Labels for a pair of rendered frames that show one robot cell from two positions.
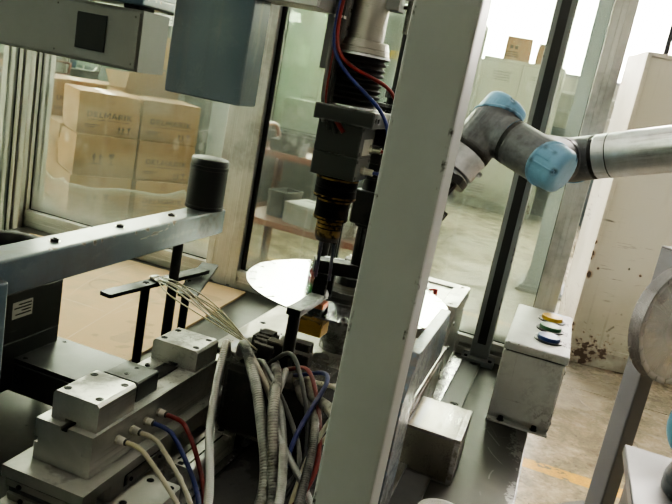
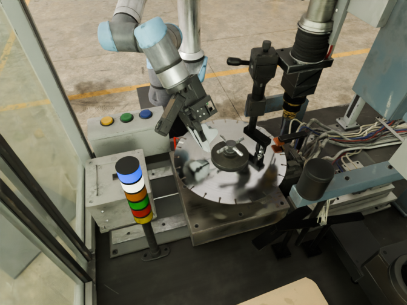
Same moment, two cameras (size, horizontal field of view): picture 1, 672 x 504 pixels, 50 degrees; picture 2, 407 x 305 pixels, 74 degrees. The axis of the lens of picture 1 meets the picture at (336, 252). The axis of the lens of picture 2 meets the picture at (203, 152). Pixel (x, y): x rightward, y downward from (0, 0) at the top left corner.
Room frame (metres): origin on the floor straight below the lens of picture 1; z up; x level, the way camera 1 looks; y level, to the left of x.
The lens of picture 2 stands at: (1.48, 0.38, 1.55)
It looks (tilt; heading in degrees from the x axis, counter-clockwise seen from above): 47 degrees down; 237
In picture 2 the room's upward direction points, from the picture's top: straight up
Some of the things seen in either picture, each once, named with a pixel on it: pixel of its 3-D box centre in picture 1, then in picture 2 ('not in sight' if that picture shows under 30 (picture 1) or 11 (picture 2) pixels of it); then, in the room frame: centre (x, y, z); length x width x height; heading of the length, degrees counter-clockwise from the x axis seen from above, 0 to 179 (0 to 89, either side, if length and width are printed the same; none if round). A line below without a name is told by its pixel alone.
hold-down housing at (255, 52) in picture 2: (378, 159); (260, 81); (1.04, -0.04, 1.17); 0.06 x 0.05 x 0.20; 154
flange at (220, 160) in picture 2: (349, 283); (229, 152); (1.12, -0.03, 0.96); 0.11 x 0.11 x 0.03
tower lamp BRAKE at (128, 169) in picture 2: not in sight; (128, 169); (1.42, 0.03, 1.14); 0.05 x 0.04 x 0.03; 73
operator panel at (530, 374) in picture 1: (532, 364); (131, 135); (1.30, -0.41, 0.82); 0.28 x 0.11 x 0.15; 163
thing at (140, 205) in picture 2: not in sight; (137, 197); (1.42, 0.03, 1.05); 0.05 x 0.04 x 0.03; 73
